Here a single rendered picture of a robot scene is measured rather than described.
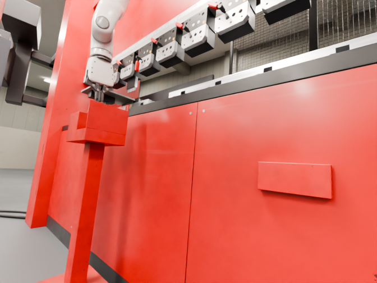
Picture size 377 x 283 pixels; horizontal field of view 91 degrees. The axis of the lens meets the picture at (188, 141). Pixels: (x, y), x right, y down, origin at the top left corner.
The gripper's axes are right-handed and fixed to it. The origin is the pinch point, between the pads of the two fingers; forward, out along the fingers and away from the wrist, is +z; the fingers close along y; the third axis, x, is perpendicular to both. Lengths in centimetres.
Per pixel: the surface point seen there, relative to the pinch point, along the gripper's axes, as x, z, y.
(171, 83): -325, -192, -353
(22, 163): -943, 71, -108
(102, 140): 5.0, 17.6, 0.1
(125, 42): -46, -59, -36
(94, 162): -2.0, 26.4, -0.4
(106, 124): 5.0, 11.4, -1.1
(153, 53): -12, -39, -36
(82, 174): -5.0, 31.4, 2.7
